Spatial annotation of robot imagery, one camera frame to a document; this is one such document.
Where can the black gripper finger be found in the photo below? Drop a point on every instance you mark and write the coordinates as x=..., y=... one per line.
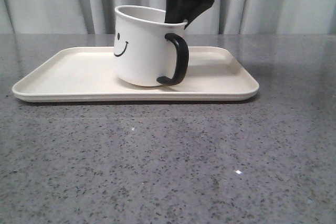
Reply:
x=193, y=8
x=174, y=6

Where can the white smiley mug black handle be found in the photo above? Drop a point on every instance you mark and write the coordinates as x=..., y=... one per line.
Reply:
x=148, y=51

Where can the light grey curtain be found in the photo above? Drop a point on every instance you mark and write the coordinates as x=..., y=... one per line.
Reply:
x=224, y=17

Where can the cream rectangular tray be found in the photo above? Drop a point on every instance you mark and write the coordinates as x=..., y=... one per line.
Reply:
x=84, y=74

